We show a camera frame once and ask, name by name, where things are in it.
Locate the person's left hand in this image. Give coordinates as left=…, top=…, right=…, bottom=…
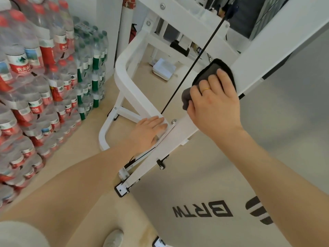
left=129, top=116, right=169, bottom=155

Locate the person's right hand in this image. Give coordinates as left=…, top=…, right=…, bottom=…
left=187, top=68, right=244, bottom=138

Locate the dark grey cleaning cloth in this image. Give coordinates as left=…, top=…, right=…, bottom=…
left=181, top=58, right=237, bottom=111

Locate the person's left forearm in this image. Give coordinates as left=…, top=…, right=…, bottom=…
left=0, top=134, right=141, bottom=247

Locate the person's right forearm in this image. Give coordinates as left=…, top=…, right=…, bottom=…
left=213, top=127, right=329, bottom=247

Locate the white plastic tray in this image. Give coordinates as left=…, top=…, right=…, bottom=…
left=152, top=58, right=177, bottom=81

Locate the grey floor mat with logo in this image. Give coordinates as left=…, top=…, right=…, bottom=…
left=130, top=28, right=329, bottom=247

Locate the dark grey locker cabinet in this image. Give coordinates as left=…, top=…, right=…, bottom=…
left=226, top=0, right=292, bottom=40

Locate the stack of green-label water bottles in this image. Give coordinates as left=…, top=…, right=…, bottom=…
left=73, top=16, right=110, bottom=121

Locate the red fire extinguisher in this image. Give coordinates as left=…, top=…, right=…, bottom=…
left=128, top=23, right=137, bottom=45

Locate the person's grey shoe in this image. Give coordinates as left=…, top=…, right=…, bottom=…
left=103, top=229, right=125, bottom=247

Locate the stack of red-label water bottles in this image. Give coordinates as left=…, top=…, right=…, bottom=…
left=0, top=0, right=83, bottom=212

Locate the person's white garment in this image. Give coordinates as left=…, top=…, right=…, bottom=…
left=0, top=221, right=50, bottom=247

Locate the thin black machine cable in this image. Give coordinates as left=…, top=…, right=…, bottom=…
left=161, top=0, right=233, bottom=115

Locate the white metal machine frame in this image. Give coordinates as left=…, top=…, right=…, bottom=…
left=98, top=0, right=329, bottom=199

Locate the black machine bracket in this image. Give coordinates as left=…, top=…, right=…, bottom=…
left=170, top=40, right=191, bottom=53

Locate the red and white post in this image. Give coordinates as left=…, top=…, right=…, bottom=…
left=120, top=0, right=136, bottom=52

